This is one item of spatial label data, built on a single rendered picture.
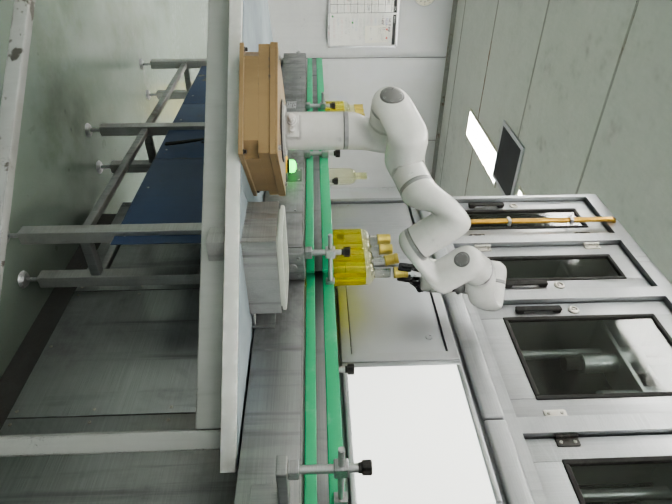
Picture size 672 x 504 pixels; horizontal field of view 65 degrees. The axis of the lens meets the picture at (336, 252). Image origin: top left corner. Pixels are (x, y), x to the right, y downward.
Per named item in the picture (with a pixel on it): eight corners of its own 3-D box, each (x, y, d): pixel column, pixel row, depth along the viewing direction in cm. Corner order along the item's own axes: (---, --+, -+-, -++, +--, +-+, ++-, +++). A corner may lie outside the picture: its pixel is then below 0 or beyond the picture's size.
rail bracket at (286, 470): (250, 515, 98) (370, 511, 99) (240, 465, 88) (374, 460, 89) (252, 490, 102) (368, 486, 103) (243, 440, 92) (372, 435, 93)
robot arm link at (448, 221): (385, 195, 124) (408, 245, 118) (434, 163, 120) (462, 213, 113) (408, 215, 136) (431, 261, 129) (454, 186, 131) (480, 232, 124)
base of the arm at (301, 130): (280, 147, 125) (345, 147, 125) (279, 94, 125) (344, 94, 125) (284, 160, 140) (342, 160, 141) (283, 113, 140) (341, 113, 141)
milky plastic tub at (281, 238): (251, 315, 131) (287, 314, 131) (242, 242, 117) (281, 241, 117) (257, 271, 144) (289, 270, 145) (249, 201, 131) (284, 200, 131)
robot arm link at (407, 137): (395, 202, 128) (404, 158, 115) (362, 132, 140) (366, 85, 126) (431, 193, 130) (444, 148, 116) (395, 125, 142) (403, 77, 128)
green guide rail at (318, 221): (305, 252, 149) (333, 252, 149) (305, 250, 148) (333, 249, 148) (307, 59, 288) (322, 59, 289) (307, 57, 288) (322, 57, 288)
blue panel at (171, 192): (124, 290, 161) (264, 287, 162) (110, 243, 150) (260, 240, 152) (206, 98, 288) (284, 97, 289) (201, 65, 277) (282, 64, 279)
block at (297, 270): (280, 282, 149) (305, 281, 149) (278, 255, 143) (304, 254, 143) (281, 274, 152) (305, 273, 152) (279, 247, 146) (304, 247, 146)
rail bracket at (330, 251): (306, 286, 150) (349, 285, 151) (304, 238, 140) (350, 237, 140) (306, 279, 153) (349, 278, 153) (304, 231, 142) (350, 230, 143)
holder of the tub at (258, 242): (252, 329, 134) (282, 328, 134) (240, 242, 117) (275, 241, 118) (257, 285, 148) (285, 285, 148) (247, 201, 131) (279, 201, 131)
